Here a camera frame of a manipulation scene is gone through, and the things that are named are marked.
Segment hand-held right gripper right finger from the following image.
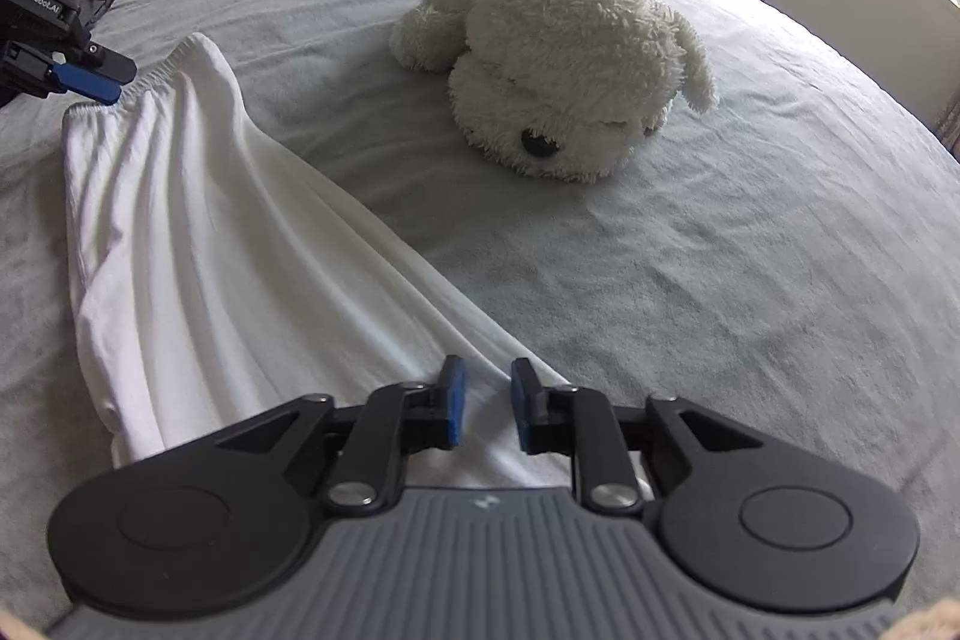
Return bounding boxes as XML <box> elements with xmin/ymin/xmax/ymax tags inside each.
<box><xmin>510</xmin><ymin>357</ymin><xmax>751</xmax><ymax>512</ymax></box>

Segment dark cloth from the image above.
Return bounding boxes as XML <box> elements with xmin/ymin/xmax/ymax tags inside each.
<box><xmin>64</xmin><ymin>0</ymin><xmax>124</xmax><ymax>31</ymax></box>

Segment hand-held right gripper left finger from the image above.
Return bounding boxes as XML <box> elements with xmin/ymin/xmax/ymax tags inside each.
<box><xmin>217</xmin><ymin>355</ymin><xmax>467</xmax><ymax>510</ymax></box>

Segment grey bed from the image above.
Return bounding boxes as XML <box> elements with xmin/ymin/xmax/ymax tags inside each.
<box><xmin>0</xmin><ymin>0</ymin><xmax>960</xmax><ymax>640</ymax></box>

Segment white pants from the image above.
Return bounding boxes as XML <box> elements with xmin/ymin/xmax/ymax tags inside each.
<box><xmin>61</xmin><ymin>32</ymin><xmax>653</xmax><ymax>503</ymax></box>

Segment white plush dog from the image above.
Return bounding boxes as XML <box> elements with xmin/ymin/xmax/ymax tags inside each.
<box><xmin>388</xmin><ymin>0</ymin><xmax>719</xmax><ymax>184</ymax></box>

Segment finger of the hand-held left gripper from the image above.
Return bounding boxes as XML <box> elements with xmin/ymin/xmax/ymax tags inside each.
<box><xmin>78</xmin><ymin>43</ymin><xmax>139</xmax><ymax>85</ymax></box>
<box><xmin>50</xmin><ymin>65</ymin><xmax>122</xmax><ymax>106</ymax></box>

